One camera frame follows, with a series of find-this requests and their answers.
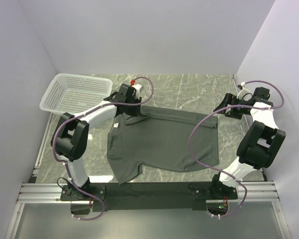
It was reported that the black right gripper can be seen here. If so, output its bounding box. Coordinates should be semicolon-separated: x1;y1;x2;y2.
213;93;251;120

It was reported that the dark grey t shirt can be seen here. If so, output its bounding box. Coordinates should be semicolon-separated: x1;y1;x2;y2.
107;106;219;184

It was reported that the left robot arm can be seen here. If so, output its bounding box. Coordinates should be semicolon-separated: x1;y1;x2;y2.
51;80;143;200

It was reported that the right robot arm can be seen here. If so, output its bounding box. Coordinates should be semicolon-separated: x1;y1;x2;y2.
209;84;286;199

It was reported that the white plastic basket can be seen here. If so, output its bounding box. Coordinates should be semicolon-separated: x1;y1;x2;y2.
39;73;113;115

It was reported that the black base beam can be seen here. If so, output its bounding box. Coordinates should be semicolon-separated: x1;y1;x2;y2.
60;182;238;215

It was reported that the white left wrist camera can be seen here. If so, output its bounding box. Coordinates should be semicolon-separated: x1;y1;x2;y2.
130;79;144;99

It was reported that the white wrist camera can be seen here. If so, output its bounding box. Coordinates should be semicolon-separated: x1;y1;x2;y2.
130;79;144;99
237;82;251;100

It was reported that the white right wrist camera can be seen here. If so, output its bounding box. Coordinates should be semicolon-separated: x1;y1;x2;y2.
237;82;251;100

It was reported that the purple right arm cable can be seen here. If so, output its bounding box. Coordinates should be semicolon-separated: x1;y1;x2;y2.
189;80;284;219

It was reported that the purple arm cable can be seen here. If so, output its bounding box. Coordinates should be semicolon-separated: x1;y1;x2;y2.
51;76;154;222
189;80;284;219

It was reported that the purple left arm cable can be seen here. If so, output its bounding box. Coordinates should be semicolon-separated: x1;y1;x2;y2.
51;76;154;222

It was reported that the aluminium rail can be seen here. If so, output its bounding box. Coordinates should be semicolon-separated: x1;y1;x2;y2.
16;181;280;204

